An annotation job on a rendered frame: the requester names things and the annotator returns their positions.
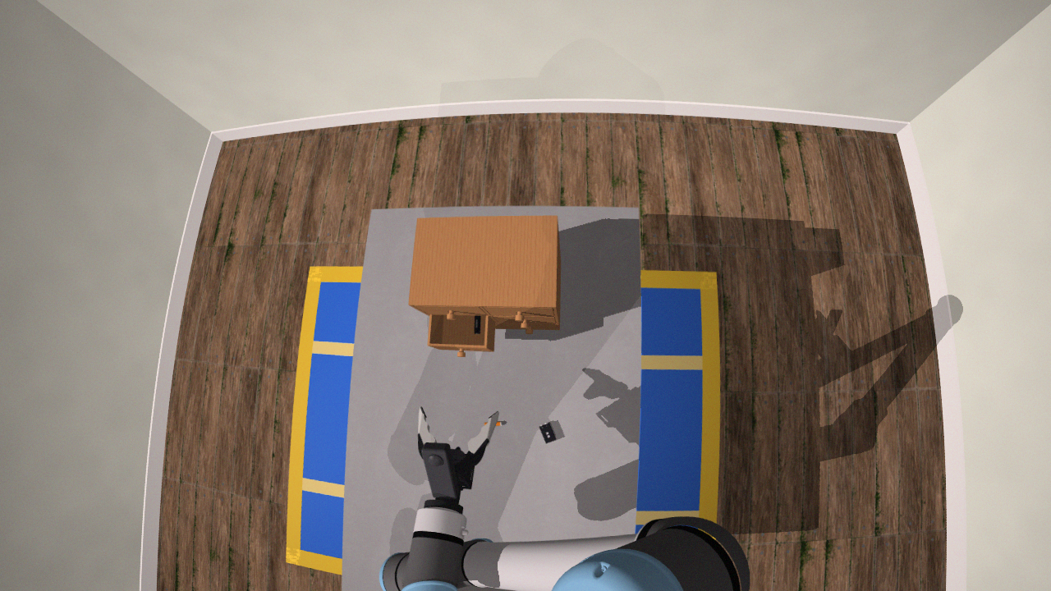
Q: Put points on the brown wooden chest of drawers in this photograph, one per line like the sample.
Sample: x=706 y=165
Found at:
x=491 y=261

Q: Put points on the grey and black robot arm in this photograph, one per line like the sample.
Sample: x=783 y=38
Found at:
x=677 y=558

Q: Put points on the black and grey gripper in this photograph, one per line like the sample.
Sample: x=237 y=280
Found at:
x=464 y=463

